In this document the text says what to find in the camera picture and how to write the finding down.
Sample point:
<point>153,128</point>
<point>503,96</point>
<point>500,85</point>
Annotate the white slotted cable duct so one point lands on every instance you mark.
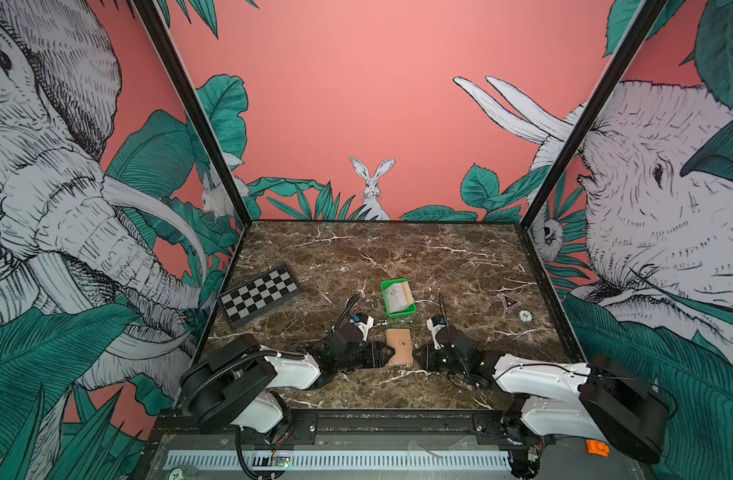
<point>343,460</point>

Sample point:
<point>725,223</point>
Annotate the right black frame post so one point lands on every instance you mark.
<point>645,16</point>

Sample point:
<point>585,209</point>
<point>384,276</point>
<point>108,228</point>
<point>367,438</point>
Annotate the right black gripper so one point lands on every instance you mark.
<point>430,359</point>

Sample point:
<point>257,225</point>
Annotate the black white checkerboard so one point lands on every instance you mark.
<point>255,297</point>

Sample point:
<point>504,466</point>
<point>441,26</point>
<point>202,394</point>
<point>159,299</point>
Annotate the left black frame post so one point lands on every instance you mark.
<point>158,33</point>

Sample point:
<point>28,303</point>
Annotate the black frame post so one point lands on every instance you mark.
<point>158,33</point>
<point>645,16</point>

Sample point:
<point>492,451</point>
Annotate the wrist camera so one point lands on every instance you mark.
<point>364,323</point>
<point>434,326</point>

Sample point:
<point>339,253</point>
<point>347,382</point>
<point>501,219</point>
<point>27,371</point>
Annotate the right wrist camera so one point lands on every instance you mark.
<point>434,326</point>

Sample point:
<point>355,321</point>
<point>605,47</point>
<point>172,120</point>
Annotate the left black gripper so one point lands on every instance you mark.
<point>375,354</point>

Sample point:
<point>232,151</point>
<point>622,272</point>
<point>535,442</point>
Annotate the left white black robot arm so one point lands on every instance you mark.
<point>238,385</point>

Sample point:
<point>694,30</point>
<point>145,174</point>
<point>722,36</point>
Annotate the orange connector block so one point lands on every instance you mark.
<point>597,448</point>

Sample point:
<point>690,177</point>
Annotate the black mounting rail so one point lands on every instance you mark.
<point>308,427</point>

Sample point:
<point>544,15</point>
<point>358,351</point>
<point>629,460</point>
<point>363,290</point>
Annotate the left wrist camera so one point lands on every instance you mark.
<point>364,323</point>

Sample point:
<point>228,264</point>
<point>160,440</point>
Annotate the tan leather card holder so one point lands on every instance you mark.
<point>399,340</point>

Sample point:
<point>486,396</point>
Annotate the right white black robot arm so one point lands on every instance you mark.
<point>599,400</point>

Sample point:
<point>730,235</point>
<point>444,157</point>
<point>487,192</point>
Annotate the green plastic card tray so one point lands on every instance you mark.
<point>405,313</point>

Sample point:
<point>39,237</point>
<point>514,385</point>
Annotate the triangle marker sticker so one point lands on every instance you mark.
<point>509,303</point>

